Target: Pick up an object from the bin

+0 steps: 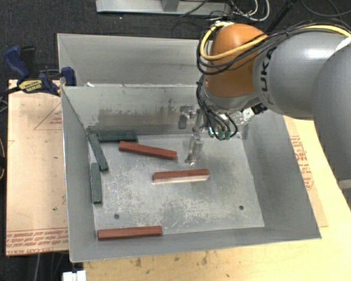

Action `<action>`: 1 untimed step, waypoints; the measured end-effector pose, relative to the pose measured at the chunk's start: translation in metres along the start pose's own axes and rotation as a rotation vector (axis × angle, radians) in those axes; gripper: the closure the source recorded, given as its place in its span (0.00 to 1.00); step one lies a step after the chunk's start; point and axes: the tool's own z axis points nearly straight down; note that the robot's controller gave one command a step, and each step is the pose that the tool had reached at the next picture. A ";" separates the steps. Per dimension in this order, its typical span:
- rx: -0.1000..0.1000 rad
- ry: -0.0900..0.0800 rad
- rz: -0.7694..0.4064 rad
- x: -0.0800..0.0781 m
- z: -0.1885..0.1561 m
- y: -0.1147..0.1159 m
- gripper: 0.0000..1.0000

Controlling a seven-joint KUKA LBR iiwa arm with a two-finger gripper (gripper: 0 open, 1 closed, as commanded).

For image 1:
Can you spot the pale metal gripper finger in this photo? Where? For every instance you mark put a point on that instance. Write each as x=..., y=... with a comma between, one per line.
x=198, y=151
x=190, y=149

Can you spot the red-brown flat block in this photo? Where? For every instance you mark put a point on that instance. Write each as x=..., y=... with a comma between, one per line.
x=180, y=175
x=147, y=150
x=130, y=232

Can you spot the grey metal bin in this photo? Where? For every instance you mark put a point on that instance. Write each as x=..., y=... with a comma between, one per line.
x=175, y=203

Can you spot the dark green flat block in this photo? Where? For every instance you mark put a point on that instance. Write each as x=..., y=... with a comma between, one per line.
x=117, y=136
x=96, y=184
x=99, y=154

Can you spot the brown cardboard board, red print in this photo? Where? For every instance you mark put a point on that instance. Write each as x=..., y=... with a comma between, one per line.
x=35, y=168

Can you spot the black cylinder on white bracket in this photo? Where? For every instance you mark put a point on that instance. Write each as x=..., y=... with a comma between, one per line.
x=257, y=109

